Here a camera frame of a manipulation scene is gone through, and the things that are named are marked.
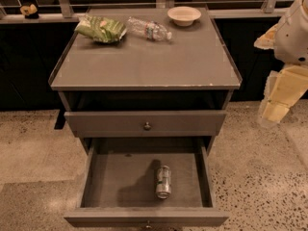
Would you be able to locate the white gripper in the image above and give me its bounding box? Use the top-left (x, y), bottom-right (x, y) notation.
top-left (254, 0), bottom-right (308, 128)

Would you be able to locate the silver green 7up can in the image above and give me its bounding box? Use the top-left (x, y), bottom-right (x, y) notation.
top-left (156, 166), bottom-right (171, 199)

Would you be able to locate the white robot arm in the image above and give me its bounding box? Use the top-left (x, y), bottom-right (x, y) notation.
top-left (254, 0), bottom-right (308, 127)

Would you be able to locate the brass top drawer knob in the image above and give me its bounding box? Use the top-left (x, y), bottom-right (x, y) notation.
top-left (143, 122), bottom-right (152, 131)

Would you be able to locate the brass drawer knob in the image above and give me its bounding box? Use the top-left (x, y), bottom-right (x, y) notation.
top-left (144, 220), bottom-right (153, 230)
top-left (143, 122), bottom-right (152, 131)

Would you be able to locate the grey drawer cabinet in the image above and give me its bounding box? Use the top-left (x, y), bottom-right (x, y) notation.
top-left (49, 9), bottom-right (242, 149)

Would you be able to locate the closed grey top drawer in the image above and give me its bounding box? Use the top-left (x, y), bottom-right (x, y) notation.
top-left (64, 111), bottom-right (226, 138)

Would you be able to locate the open grey middle drawer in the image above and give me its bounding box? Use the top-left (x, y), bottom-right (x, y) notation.
top-left (64, 138), bottom-right (229, 231)

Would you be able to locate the brass middle drawer knob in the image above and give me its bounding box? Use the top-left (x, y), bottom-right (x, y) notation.
top-left (144, 220), bottom-right (153, 230)

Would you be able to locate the white paper bowl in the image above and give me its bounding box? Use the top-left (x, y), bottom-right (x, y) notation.
top-left (167, 6), bottom-right (201, 27)

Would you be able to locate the clear plastic water bottle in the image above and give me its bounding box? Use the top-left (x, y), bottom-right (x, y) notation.
top-left (126, 16), bottom-right (172, 41)

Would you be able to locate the green chip bag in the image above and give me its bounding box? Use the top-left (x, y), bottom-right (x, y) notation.
top-left (75, 14), bottom-right (127, 43)

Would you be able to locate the small yellow black object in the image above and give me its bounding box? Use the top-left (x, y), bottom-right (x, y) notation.
top-left (20, 4), bottom-right (39, 19)

